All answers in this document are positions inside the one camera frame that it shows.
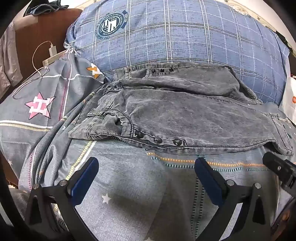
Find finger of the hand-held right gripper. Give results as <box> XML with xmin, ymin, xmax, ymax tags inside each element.
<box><xmin>262</xmin><ymin>152</ymin><xmax>296</xmax><ymax>197</ymax></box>

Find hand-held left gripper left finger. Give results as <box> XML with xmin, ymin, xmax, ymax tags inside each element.
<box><xmin>23</xmin><ymin>157</ymin><xmax>100</xmax><ymax>241</ymax></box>

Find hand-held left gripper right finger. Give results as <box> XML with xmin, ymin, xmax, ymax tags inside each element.
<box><xmin>194</xmin><ymin>158</ymin><xmax>272</xmax><ymax>241</ymax></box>

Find grey denim pants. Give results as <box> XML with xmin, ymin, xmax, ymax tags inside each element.
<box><xmin>67</xmin><ymin>62</ymin><xmax>294</xmax><ymax>156</ymax></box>

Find grey star-print bedsheet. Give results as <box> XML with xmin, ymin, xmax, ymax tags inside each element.
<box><xmin>0</xmin><ymin>52</ymin><xmax>296</xmax><ymax>241</ymax></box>

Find white bag with orange logo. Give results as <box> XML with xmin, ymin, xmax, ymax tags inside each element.
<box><xmin>279</xmin><ymin>74</ymin><xmax>296</xmax><ymax>121</ymax></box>

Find brown wooden headboard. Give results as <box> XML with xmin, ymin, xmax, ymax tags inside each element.
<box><xmin>0</xmin><ymin>8</ymin><xmax>84</xmax><ymax>186</ymax></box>

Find blue plaid pillow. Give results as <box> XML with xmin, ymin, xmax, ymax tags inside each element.
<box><xmin>63</xmin><ymin>0</ymin><xmax>290</xmax><ymax>105</ymax></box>

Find blue denim garment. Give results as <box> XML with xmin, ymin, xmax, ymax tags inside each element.
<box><xmin>25</xmin><ymin>0</ymin><xmax>70</xmax><ymax>16</ymax></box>

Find white charging cable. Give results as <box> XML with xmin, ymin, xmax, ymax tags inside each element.
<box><xmin>11</xmin><ymin>41</ymin><xmax>52</xmax><ymax>100</ymax></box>

